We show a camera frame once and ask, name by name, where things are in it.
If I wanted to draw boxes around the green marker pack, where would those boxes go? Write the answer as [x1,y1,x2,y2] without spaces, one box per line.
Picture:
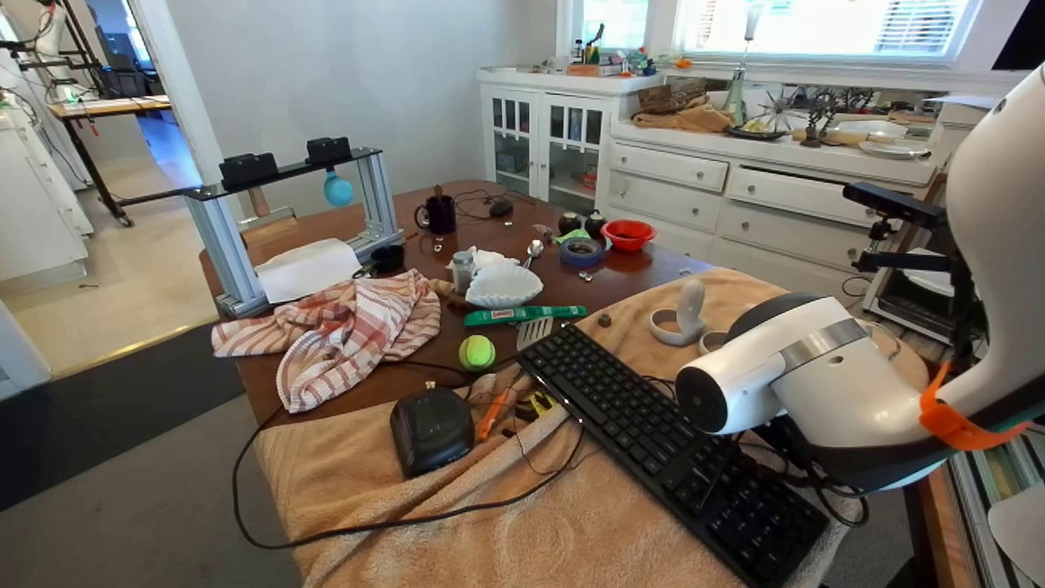
[461,305,590,334]

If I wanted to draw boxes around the white scalloped bowl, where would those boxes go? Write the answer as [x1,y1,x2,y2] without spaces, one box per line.
[461,260,548,310]

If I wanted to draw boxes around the white plastic brush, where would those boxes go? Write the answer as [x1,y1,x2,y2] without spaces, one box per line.
[511,316,559,355]

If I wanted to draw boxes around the white crumpled napkin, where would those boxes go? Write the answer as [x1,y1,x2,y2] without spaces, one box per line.
[465,246,516,279]

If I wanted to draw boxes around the brown wooden table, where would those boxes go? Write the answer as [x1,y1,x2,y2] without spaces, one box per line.
[196,177,714,428]

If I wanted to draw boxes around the small glass jar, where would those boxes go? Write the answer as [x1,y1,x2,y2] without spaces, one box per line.
[446,252,479,293]

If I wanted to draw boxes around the yellow-green tennis ball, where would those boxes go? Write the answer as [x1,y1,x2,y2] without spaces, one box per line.
[456,334,498,376]

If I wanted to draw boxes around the black mug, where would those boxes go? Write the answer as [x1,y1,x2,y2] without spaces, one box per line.
[412,187,461,241]

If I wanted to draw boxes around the red bowl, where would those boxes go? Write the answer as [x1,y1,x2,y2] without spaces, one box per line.
[600,215,658,260]

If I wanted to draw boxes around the small black cup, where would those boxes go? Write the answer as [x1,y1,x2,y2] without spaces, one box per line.
[368,240,409,279]

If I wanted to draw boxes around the black pouch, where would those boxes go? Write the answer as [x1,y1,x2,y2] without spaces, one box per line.
[387,385,476,485]

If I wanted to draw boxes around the red white striped cloth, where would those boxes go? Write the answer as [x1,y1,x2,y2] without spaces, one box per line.
[210,268,445,418]

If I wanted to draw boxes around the black computer keyboard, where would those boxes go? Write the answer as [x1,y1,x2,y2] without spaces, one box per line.
[516,323,831,588]

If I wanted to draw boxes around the blue hanging ball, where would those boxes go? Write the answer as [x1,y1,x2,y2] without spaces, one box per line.
[320,170,360,212]

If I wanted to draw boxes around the tan towel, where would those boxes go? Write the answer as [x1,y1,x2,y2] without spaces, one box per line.
[253,266,934,588]

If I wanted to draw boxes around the white drawer dresser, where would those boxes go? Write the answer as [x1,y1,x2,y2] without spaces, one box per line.
[600,113,967,314]

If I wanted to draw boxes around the brown wicker basket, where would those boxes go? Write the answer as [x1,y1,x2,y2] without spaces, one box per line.
[632,77,711,117]

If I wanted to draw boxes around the white black box device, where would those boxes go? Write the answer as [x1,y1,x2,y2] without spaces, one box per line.
[863,260,967,349]

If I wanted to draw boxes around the dark floor mat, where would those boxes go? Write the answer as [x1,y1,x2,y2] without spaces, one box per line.
[0,323,248,518]

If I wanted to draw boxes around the black metal desk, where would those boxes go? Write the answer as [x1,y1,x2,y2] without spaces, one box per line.
[47,92,175,232]

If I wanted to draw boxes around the brown wooden board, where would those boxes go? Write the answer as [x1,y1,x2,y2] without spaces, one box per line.
[896,468,984,588]

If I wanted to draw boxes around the white kitchen cabinet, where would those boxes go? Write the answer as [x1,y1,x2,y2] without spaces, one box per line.
[0,45,99,288]

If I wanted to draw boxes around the white box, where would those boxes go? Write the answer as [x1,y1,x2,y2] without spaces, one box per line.
[0,305,51,406]

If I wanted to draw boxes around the white round plate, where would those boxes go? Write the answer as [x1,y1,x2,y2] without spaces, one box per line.
[985,485,1045,588]

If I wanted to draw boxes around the orange handled tool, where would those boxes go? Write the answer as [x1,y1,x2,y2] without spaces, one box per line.
[470,379,521,449]

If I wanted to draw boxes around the black camera on frame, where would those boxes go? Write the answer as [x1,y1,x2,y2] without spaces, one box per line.
[303,134,356,173]
[220,151,285,192]

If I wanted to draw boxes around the aluminium frame stand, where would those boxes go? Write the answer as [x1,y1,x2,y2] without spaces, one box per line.
[180,143,404,322]

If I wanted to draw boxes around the long black cable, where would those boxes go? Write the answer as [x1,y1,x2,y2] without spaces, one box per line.
[228,355,590,557]

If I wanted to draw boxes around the black stereo camera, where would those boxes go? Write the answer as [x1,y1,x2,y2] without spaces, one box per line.
[843,177,952,237]

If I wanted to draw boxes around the orange cable clip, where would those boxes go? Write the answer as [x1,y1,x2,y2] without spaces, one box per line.
[918,371,1031,459]

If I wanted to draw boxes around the aluminium rail with green board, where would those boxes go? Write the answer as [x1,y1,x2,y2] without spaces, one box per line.
[948,442,1045,588]

